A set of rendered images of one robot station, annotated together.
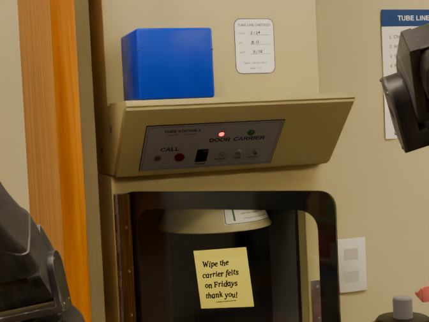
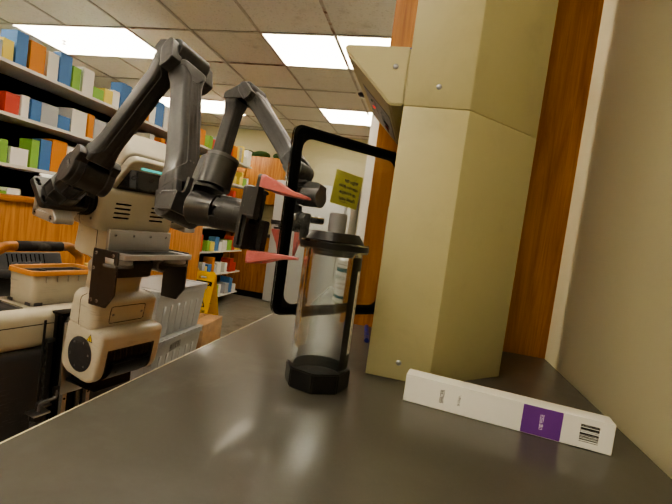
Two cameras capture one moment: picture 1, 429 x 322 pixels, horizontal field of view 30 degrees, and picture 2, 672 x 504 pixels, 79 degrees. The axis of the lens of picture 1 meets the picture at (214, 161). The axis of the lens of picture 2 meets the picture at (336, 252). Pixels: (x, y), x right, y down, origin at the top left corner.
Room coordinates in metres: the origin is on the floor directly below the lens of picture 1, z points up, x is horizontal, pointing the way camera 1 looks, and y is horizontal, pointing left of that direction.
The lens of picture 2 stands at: (1.47, -0.81, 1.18)
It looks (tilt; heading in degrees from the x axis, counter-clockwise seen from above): 3 degrees down; 119
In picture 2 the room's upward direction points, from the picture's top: 8 degrees clockwise
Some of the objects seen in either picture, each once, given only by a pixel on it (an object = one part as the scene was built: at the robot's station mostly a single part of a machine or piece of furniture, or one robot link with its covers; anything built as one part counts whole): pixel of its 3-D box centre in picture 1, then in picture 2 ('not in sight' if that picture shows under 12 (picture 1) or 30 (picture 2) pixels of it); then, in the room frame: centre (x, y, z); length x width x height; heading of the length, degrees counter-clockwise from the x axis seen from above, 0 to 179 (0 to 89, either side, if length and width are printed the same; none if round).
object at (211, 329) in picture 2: not in sight; (195, 333); (-1.18, 1.63, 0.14); 0.41 x 0.32 x 0.28; 114
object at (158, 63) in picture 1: (166, 66); not in sight; (1.07, 0.06, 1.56); 0.10 x 0.10 x 0.09; 18
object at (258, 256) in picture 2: not in sight; (272, 244); (1.06, -0.30, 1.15); 0.09 x 0.07 x 0.07; 15
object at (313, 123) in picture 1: (232, 134); (382, 104); (1.09, -0.03, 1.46); 0.32 x 0.11 x 0.10; 108
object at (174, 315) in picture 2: not in sight; (158, 304); (-0.95, 1.06, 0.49); 0.60 x 0.42 x 0.33; 108
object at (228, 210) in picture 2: not in sight; (237, 215); (0.99, -0.31, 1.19); 0.07 x 0.07 x 0.10; 15
